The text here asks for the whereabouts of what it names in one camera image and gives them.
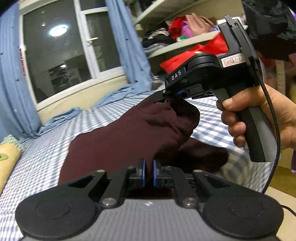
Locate white wall shelf unit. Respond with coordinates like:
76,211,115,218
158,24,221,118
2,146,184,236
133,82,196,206
129,1,244,59

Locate white framed window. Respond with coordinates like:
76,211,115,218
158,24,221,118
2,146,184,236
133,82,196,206
20,1,127,110

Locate pink purple bag on shelf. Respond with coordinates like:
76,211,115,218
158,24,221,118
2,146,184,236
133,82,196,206
180,21,193,39

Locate dark maroon garment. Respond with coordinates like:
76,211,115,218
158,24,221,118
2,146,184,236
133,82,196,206
59,95,228,183

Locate dark clothes on shelf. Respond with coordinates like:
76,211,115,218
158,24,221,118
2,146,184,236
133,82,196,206
142,28,175,48

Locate right blue star curtain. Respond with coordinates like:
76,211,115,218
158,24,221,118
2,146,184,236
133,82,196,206
93,0,152,108

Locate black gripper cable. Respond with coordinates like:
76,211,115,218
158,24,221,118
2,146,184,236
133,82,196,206
255,69,296,218

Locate blue checked bed sheet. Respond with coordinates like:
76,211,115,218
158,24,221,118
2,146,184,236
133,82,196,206
1,93,273,240

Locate red garment on shelf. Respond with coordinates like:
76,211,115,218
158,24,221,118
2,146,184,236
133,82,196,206
168,16,186,38

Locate left blue star curtain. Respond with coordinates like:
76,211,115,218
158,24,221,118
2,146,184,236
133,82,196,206
1,3,81,143

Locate blue star curtain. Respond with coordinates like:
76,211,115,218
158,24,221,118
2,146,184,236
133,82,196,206
93,0,152,108
1,3,81,143

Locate yellow avocado print quilt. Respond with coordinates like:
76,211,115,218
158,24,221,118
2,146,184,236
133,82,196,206
0,135,25,193

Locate person right hand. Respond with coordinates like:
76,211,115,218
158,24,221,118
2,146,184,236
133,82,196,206
216,85,295,150

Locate red fabric tote bag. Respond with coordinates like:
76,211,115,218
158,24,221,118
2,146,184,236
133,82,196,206
160,33,228,74

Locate beige handbag on shelf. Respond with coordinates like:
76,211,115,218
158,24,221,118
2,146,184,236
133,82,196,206
185,13,216,36

